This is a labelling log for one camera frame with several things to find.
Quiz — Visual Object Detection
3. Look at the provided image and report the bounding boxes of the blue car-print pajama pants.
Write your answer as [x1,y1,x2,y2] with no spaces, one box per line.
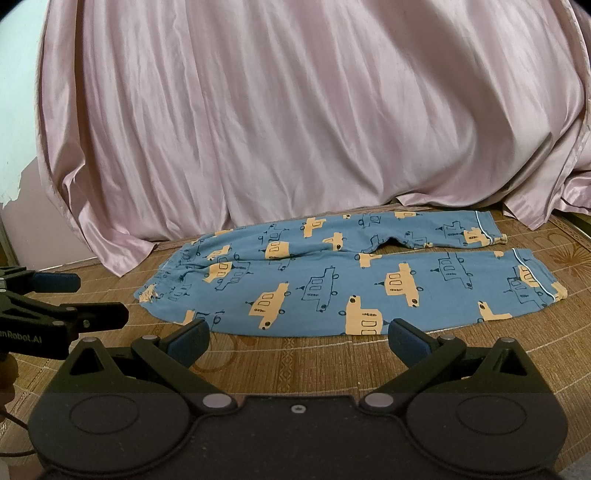
[135,210,568,337]

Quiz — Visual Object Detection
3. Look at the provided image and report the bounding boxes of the person's left hand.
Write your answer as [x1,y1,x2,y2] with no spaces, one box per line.
[0,354,19,414]

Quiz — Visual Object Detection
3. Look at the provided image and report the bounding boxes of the pink satin bed sheet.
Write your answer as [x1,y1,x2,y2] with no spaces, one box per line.
[36,1,590,276]

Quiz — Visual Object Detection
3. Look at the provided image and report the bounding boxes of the black cable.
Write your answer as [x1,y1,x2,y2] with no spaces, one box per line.
[0,410,36,458]

